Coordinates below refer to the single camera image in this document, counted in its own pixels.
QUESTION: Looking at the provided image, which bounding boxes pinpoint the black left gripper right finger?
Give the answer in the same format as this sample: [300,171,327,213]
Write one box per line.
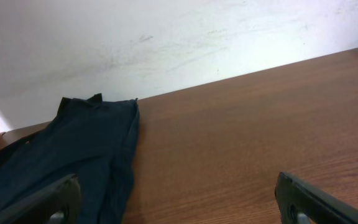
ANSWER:
[275,172,358,224]

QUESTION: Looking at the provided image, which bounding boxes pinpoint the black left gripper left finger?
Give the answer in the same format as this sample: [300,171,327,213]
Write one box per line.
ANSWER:
[0,174,82,224]

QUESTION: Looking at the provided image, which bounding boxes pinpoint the navy blue shorts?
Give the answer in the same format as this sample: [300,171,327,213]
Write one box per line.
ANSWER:
[0,94,140,223]

